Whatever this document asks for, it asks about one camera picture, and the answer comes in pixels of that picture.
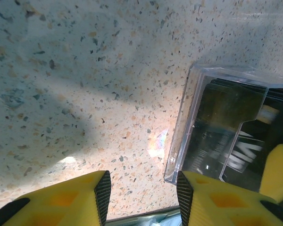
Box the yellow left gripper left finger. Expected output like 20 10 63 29
1 169 112 226

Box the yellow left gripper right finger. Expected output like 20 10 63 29
176 170 283 226

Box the blue card tray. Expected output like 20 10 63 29
106 206 183 226

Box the black card stack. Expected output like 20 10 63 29
181 79 283 189

